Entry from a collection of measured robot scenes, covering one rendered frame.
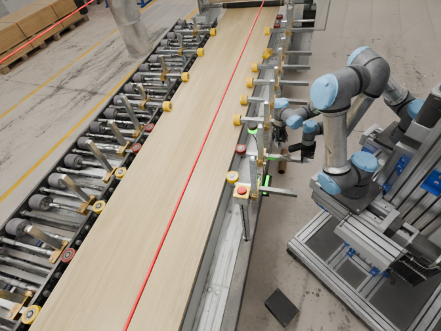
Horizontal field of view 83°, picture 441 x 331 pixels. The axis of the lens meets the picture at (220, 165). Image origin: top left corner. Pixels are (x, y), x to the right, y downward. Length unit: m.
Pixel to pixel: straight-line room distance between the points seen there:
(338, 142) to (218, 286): 1.05
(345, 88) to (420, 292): 1.63
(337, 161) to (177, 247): 0.92
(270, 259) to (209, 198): 0.98
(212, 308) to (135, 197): 0.81
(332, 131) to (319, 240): 1.26
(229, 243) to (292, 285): 0.77
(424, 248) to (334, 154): 0.61
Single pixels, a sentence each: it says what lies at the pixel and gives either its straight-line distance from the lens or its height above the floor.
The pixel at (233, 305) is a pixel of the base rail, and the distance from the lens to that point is 1.51.
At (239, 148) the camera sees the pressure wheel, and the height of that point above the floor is 0.91.
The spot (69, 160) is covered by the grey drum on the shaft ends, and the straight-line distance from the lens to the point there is 2.32.
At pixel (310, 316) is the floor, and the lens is 2.24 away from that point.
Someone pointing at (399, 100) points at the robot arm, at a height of 1.26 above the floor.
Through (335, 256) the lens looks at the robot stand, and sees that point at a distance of 2.16.
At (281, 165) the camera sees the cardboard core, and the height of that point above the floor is 0.08.
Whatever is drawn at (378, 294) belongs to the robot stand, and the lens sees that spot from 2.17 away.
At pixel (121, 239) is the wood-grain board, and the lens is 1.59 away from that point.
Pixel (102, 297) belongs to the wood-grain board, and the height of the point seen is 0.90.
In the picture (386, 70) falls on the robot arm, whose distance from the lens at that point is 1.35.
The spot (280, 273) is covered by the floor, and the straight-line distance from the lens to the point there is 2.27.
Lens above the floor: 2.18
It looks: 50 degrees down
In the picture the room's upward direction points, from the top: 12 degrees counter-clockwise
